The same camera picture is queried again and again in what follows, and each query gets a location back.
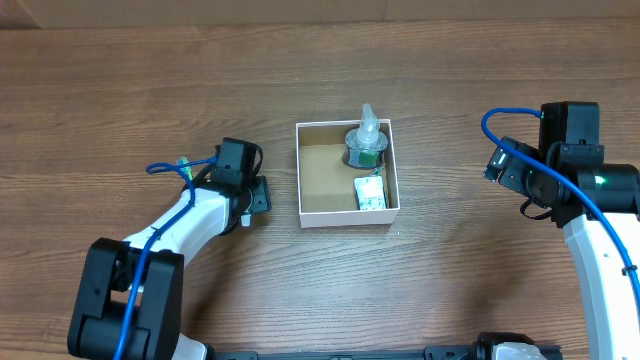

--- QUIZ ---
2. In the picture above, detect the green white toothbrush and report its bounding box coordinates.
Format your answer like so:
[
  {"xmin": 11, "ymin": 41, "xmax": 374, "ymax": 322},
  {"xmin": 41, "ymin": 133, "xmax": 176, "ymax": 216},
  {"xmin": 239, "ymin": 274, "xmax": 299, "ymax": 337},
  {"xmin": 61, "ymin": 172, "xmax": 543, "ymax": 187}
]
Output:
[{"xmin": 176, "ymin": 156, "xmax": 193, "ymax": 181}]

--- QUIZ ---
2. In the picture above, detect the clear soap pump bottle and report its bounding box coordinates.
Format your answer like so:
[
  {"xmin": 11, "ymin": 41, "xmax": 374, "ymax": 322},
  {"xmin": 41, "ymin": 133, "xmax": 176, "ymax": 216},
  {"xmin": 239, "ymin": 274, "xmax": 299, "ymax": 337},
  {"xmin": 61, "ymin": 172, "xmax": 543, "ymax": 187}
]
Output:
[{"xmin": 342, "ymin": 104, "xmax": 389, "ymax": 169}]

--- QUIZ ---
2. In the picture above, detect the white green soap bar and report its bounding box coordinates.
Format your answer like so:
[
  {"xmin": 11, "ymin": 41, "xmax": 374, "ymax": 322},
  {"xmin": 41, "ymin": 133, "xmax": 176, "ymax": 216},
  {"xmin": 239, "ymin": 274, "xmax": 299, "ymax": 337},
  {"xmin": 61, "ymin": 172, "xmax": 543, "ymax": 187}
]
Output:
[{"xmin": 354, "ymin": 167, "xmax": 387, "ymax": 211}]

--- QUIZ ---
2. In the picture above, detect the teal toothpaste tube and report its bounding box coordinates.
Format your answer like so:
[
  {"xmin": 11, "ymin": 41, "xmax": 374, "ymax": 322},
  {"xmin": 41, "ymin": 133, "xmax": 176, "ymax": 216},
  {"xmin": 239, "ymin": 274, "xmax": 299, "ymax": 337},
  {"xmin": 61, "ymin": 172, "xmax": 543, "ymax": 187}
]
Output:
[{"xmin": 241, "ymin": 214, "xmax": 251, "ymax": 227}]

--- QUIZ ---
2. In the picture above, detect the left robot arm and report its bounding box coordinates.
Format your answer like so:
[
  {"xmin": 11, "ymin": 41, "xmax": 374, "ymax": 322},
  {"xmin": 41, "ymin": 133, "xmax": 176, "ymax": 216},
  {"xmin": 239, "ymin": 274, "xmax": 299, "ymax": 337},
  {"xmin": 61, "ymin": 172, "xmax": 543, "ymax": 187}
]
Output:
[{"xmin": 67, "ymin": 137, "xmax": 271, "ymax": 360}]

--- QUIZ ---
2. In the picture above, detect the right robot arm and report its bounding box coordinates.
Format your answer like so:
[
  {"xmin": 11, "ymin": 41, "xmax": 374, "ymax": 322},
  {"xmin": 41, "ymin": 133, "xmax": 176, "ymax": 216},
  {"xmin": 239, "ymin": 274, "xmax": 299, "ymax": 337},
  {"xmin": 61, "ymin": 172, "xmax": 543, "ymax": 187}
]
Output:
[{"xmin": 481, "ymin": 101, "xmax": 639, "ymax": 359}]

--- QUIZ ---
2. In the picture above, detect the white cardboard box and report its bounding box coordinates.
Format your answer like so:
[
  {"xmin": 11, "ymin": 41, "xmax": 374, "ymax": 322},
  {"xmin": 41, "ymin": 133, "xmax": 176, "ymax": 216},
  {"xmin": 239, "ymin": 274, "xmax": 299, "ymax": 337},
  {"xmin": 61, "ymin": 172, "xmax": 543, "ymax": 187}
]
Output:
[{"xmin": 296, "ymin": 119, "xmax": 400, "ymax": 228}]

